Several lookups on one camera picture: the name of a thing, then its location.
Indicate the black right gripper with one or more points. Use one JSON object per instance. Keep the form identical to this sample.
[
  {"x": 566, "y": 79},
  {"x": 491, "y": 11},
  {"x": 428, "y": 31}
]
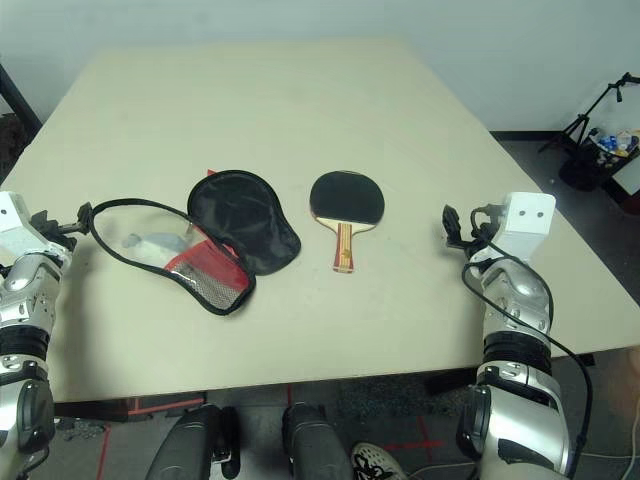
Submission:
[{"x": 480, "y": 240}]

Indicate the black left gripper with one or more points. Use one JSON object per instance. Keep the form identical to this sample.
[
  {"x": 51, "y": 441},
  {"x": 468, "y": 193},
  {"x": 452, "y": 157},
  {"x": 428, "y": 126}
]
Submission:
[{"x": 54, "y": 229}]

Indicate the grey cloth pouch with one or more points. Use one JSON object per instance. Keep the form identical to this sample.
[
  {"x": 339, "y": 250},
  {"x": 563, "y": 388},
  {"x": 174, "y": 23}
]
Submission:
[{"x": 157, "y": 245}]

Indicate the black rubber ping-pong paddle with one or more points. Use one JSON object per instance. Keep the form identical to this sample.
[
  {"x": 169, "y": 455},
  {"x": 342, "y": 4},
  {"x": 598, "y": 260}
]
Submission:
[{"x": 346, "y": 197}]

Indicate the black red paddle case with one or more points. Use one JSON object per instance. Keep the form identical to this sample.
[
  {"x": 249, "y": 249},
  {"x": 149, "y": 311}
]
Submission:
[{"x": 240, "y": 215}]

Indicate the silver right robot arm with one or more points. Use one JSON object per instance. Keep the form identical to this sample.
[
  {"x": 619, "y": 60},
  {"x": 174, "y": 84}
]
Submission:
[{"x": 520, "y": 350}]

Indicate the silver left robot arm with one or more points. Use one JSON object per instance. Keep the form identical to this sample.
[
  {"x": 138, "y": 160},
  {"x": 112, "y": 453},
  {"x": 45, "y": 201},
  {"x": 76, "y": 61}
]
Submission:
[{"x": 22, "y": 310}]

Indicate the dark foam floor mats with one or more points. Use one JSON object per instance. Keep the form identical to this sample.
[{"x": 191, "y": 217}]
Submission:
[{"x": 10, "y": 140}]

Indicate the black bin with bottles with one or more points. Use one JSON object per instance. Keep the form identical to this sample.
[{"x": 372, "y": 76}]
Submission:
[{"x": 590, "y": 165}]

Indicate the black tripod stand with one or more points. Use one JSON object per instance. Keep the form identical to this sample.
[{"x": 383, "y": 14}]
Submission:
[{"x": 582, "y": 120}]

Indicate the white patterned sneaker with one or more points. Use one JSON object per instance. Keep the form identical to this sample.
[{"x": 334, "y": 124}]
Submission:
[{"x": 375, "y": 462}]

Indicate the dark robot left leg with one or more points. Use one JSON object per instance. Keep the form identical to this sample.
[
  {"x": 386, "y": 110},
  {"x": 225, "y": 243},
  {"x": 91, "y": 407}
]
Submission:
[{"x": 190, "y": 445}]

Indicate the dark robot leg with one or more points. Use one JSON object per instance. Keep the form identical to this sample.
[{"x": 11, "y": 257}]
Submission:
[
  {"x": 315, "y": 445},
  {"x": 190, "y": 445}
]

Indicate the dark robot right leg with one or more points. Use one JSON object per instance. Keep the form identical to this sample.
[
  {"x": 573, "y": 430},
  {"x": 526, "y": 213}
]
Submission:
[{"x": 315, "y": 445}]

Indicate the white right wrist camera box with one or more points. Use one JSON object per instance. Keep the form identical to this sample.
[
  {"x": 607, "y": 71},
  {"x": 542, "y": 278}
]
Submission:
[{"x": 525, "y": 220}]

